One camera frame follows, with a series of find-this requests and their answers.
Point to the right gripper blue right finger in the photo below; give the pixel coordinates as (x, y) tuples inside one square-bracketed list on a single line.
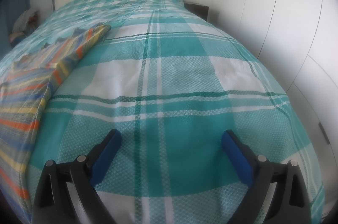
[(289, 202)]

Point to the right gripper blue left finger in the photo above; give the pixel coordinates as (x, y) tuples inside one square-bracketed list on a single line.
[(53, 202)]

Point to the striped knit sweater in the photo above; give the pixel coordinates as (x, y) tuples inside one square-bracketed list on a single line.
[(25, 91)]

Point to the pile of clothes on nightstand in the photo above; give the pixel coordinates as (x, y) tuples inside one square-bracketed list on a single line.
[(24, 26)]

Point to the teal plaid bedspread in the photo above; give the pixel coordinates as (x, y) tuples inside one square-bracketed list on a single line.
[(171, 83)]

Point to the white wardrobe doors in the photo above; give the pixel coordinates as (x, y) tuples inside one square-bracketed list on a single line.
[(296, 40)]

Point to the dark bedside table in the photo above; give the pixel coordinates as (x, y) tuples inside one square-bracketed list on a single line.
[(199, 10)]

